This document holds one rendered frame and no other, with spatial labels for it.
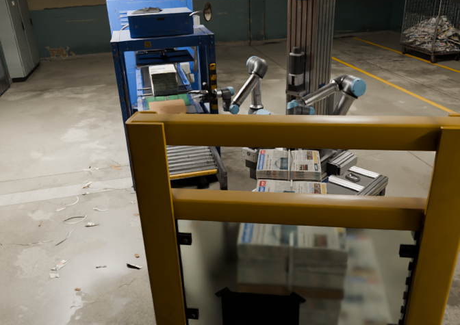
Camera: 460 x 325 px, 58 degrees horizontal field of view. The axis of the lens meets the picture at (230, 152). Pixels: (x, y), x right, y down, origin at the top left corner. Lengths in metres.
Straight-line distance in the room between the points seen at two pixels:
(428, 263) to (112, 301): 2.51
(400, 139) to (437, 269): 0.34
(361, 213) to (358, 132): 0.20
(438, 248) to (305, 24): 2.34
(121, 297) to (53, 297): 0.51
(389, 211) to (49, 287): 2.90
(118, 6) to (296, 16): 3.55
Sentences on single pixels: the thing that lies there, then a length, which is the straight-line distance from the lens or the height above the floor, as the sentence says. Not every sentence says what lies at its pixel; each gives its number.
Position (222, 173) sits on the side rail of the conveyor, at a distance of 2.97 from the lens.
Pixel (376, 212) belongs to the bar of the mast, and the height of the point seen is 1.64.
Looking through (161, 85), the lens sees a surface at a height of 0.91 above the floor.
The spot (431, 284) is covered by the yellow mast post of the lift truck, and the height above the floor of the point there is 1.46.
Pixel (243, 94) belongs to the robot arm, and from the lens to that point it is 3.23.
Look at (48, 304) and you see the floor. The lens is 3.40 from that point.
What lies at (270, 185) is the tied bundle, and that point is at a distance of 2.25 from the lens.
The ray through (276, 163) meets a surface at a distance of 2.49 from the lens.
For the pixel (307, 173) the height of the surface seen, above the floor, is 1.05.
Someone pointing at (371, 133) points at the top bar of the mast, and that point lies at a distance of 0.91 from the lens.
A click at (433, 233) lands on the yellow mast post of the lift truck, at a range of 1.04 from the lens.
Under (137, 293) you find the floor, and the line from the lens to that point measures 3.25.
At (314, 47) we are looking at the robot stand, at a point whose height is 1.58.
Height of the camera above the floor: 2.17
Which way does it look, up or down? 25 degrees down
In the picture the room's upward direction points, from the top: 2 degrees counter-clockwise
